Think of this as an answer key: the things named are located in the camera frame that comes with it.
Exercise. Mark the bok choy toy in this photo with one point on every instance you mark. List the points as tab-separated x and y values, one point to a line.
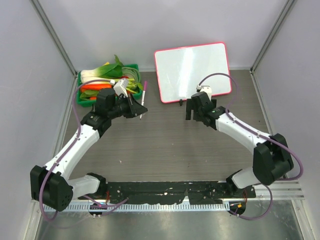
106	71

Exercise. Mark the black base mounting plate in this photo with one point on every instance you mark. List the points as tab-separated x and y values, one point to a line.
171	192

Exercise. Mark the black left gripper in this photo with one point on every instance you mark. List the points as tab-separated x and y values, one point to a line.
135	109

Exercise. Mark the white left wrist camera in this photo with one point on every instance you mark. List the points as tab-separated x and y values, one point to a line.
120	87

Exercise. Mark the pink framed whiteboard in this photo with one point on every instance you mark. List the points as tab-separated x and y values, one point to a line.
179	70

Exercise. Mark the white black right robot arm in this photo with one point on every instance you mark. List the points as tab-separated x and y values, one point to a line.
271	156

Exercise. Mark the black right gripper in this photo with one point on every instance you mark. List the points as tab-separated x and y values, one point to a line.
190	106

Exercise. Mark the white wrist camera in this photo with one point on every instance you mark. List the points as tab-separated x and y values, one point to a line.
204	88
120	87

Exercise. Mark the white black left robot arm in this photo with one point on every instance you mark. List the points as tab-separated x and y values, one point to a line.
51	184

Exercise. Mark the white slotted cable duct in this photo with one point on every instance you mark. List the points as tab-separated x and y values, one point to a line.
185	206

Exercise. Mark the orange carrot toy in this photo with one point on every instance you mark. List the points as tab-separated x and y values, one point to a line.
96	87

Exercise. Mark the green plastic tray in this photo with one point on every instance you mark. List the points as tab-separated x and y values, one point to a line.
109	94

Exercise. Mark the green onion toy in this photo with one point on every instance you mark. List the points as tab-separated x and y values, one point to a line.
132	87

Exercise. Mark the white marker with pink cap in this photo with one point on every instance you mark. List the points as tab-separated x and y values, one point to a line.
143	96

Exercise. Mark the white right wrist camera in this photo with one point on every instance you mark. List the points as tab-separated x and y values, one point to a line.
204	88

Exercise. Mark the green leaf vegetable toy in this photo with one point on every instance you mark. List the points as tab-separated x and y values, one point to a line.
88	95

